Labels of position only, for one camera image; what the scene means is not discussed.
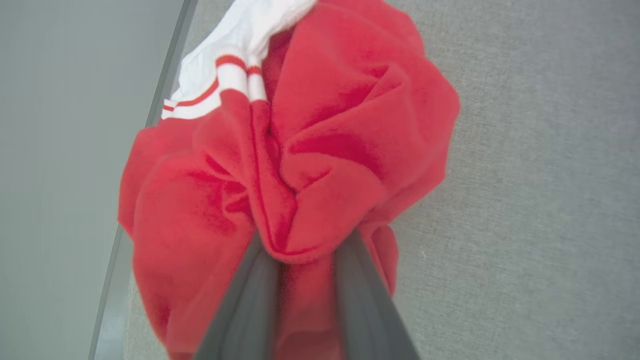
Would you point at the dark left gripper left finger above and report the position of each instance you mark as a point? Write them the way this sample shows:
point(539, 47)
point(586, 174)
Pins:
point(245, 310)

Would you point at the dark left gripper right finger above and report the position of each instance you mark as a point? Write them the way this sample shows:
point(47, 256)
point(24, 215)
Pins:
point(367, 310)

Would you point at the metal table edge strip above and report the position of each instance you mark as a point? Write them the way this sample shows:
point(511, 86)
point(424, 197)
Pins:
point(115, 310)

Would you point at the red and white shirt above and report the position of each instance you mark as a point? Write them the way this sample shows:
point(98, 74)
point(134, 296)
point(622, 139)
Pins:
point(350, 125)

